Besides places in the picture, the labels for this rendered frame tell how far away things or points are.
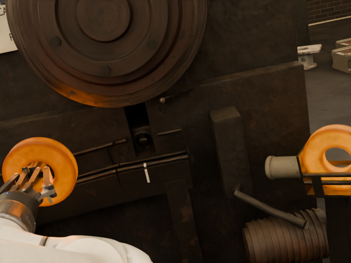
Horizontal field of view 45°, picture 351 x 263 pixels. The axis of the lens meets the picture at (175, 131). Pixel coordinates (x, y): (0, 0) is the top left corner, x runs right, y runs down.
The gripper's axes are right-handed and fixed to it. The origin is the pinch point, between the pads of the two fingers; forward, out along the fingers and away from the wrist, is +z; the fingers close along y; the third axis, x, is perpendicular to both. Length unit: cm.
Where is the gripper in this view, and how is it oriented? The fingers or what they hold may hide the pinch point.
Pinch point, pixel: (38, 166)
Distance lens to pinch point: 95.7
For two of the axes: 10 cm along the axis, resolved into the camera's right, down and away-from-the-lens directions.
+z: -0.6, -3.7, 9.2
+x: -1.9, -9.0, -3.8
